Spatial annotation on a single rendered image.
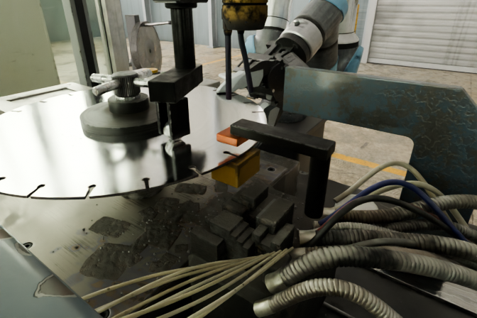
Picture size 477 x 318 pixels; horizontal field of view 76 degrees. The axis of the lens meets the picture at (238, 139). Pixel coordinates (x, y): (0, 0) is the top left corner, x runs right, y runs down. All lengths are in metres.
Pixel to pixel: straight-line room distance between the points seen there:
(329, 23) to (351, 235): 0.46
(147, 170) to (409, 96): 0.29
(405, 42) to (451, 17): 0.70
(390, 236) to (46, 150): 0.31
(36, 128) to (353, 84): 0.37
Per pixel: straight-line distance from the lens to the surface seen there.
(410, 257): 0.25
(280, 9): 0.77
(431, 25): 6.12
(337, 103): 0.41
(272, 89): 0.54
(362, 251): 0.23
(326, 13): 0.65
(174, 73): 0.31
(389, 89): 0.40
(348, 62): 0.85
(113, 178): 0.27
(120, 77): 0.37
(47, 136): 0.38
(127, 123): 0.35
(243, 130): 0.26
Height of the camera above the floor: 1.08
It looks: 25 degrees down
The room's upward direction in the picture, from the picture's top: straight up
